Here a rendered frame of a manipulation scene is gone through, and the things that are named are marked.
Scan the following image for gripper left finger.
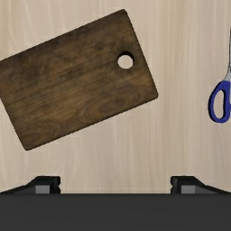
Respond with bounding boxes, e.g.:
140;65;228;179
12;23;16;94
0;175;61;195

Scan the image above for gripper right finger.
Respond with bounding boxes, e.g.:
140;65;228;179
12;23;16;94
170;175;231;195

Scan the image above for brown wooden cutting board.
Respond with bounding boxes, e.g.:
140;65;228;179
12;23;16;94
0;8;159;152

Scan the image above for blue-handled scissors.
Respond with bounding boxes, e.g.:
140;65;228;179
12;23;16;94
208;26;231;124

